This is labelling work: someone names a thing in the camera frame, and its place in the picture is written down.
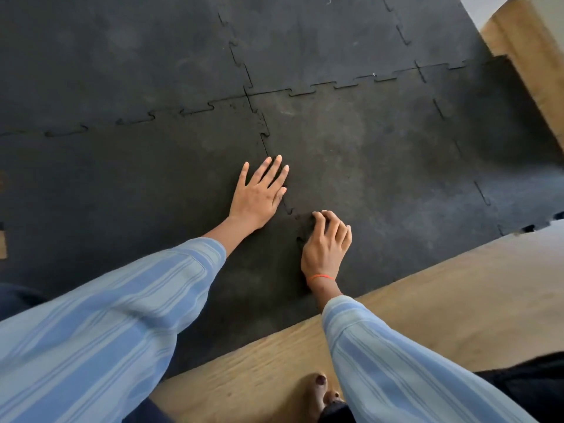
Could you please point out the person's bare foot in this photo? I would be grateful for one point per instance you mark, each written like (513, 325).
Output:
(318, 392)

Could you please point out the person's right forearm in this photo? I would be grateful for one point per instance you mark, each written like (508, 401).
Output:
(396, 374)

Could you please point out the orange thread wrist band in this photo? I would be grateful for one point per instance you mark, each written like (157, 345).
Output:
(320, 276)

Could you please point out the person's left thumb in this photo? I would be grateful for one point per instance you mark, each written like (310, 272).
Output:
(280, 196)

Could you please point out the black interlocking foam mat tile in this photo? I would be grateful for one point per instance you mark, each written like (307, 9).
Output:
(436, 26)
(317, 35)
(374, 171)
(132, 193)
(110, 52)
(506, 140)

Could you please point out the person's left little finger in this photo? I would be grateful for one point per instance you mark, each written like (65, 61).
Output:
(243, 173)

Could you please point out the person's left forearm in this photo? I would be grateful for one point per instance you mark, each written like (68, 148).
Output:
(110, 330)

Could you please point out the person's left middle finger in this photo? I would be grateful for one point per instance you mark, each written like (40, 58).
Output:
(272, 169)

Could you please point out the person's left hand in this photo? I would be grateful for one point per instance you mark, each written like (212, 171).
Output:
(253, 202)

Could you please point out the person's right hand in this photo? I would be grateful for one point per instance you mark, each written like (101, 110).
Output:
(322, 255)

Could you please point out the person's right middle finger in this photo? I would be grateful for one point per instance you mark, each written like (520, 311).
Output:
(331, 222)

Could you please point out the person's right little finger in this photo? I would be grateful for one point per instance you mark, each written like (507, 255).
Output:
(347, 237)

